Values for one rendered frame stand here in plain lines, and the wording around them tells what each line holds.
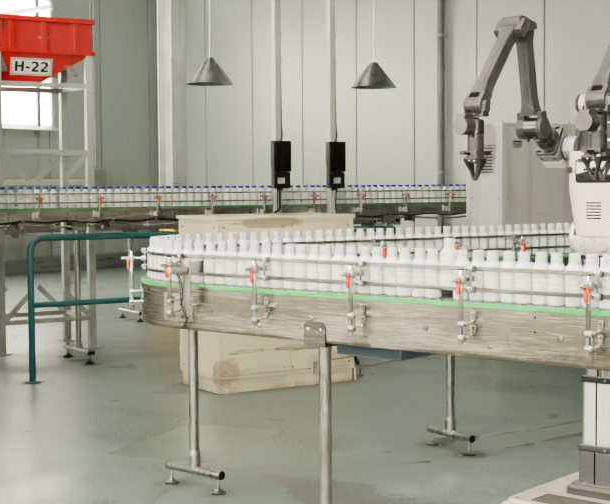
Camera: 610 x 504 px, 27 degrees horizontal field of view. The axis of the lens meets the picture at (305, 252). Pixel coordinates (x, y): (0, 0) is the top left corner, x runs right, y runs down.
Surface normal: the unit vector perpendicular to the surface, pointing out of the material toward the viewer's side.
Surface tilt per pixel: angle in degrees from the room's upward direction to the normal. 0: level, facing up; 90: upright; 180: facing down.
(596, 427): 90
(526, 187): 90
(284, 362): 89
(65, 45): 90
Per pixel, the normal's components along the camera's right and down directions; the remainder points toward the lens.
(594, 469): -0.65, 0.04
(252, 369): 0.53, 0.04
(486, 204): -0.85, 0.04
